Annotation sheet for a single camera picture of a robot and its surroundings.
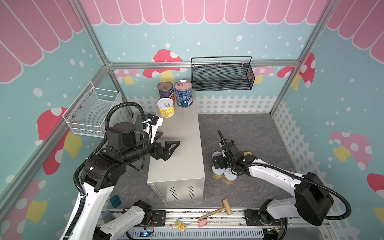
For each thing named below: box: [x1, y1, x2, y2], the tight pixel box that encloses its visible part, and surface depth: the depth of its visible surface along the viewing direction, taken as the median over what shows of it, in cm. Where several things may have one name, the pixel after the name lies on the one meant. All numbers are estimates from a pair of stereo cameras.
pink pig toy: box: [198, 218, 208, 228], surface depth 73 cm
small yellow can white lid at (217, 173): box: [211, 164, 226, 179], surface depth 86 cm
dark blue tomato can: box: [157, 81, 175, 105], surface depth 72 cm
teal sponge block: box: [110, 195, 122, 208], surface depth 81 cm
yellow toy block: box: [174, 220, 187, 232], surface depth 73 cm
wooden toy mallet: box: [197, 199, 233, 221], surface depth 78 cm
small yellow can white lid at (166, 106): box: [157, 97, 175, 118], surface depth 71 cm
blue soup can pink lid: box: [174, 79, 194, 108], surface depth 72 cm
